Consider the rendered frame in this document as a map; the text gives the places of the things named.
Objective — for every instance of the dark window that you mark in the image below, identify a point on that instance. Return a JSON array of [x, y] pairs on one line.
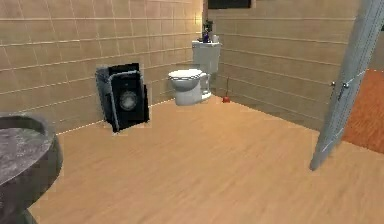
[[229, 3]]

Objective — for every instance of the dark grey round sink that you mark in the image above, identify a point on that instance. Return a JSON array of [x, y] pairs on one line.
[[23, 163]]

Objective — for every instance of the blue spray bottle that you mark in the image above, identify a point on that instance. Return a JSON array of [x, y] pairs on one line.
[[206, 34]]

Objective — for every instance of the white toilet paper roll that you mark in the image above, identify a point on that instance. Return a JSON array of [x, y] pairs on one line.
[[215, 38]]

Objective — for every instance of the grey room door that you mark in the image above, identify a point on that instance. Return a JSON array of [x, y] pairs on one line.
[[350, 80]]

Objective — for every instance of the red toilet plunger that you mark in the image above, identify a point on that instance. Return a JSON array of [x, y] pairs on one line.
[[226, 98]]

